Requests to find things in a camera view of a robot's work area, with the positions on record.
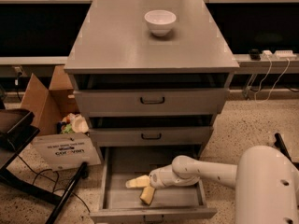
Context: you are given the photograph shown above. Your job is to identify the black charger on ledge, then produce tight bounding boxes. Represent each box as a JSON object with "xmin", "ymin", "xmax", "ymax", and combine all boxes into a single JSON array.
[{"xmin": 249, "ymin": 49, "xmax": 261, "ymax": 61}]

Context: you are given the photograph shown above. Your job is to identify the white bowl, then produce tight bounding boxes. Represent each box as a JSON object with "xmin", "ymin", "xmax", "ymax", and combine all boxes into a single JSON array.
[{"xmin": 144, "ymin": 10, "xmax": 177, "ymax": 36}]

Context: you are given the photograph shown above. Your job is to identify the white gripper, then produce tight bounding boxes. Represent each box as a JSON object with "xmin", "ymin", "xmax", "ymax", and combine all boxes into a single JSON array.
[{"xmin": 125, "ymin": 165, "xmax": 187, "ymax": 205}]

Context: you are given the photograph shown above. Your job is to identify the black floor cable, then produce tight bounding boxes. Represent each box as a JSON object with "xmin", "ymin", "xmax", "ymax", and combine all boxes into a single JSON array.
[{"xmin": 15, "ymin": 154, "xmax": 92, "ymax": 215}]

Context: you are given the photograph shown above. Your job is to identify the grey top drawer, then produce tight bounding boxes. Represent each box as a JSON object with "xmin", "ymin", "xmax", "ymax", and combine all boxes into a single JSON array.
[{"xmin": 74, "ymin": 89, "xmax": 228, "ymax": 117}]

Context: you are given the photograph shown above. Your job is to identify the grey drawer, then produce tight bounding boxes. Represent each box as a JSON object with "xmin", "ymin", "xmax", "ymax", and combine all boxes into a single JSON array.
[
  {"xmin": 74, "ymin": 89, "xmax": 228, "ymax": 117},
  {"xmin": 91, "ymin": 146, "xmax": 217, "ymax": 224},
  {"xmin": 90, "ymin": 126, "xmax": 213, "ymax": 147}
]

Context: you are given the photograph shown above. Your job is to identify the brown cardboard box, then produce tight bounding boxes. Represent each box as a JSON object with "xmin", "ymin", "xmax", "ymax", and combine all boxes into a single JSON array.
[{"xmin": 21, "ymin": 65, "xmax": 101, "ymax": 171}]

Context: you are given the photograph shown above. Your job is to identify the toys in box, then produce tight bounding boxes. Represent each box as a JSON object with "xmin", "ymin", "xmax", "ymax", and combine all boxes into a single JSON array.
[{"xmin": 57, "ymin": 113, "xmax": 89, "ymax": 133}]

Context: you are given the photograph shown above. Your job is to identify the grey drawer cabinet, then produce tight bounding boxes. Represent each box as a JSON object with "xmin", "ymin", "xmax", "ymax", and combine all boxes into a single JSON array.
[{"xmin": 64, "ymin": 0, "xmax": 240, "ymax": 161}]

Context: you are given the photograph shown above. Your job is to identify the grey bottom drawer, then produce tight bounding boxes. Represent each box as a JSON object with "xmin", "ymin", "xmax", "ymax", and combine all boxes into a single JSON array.
[{"xmin": 91, "ymin": 146, "xmax": 217, "ymax": 224}]

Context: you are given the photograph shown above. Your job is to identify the grey middle drawer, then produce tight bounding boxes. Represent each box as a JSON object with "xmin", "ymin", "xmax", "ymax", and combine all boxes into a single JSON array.
[{"xmin": 90, "ymin": 126, "xmax": 213, "ymax": 147}]

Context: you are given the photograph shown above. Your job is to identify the black bar at right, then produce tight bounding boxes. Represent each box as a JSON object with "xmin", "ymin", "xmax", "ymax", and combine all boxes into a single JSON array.
[{"xmin": 274, "ymin": 133, "xmax": 292, "ymax": 160}]

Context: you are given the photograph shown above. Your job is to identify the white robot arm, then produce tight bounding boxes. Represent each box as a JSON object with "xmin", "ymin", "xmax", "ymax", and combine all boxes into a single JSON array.
[{"xmin": 125, "ymin": 146, "xmax": 299, "ymax": 224}]

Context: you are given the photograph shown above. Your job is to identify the black stand frame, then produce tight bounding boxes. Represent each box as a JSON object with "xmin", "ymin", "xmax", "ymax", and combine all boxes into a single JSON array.
[{"xmin": 0, "ymin": 109, "xmax": 91, "ymax": 224}]

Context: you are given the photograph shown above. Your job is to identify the white power adapter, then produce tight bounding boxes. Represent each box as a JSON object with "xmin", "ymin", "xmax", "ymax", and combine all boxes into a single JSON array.
[{"xmin": 262, "ymin": 50, "xmax": 297, "ymax": 60}]

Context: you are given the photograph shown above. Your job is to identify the white cable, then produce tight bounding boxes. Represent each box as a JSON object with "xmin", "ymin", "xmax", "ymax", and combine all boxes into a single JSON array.
[{"xmin": 253, "ymin": 57, "xmax": 292, "ymax": 104}]

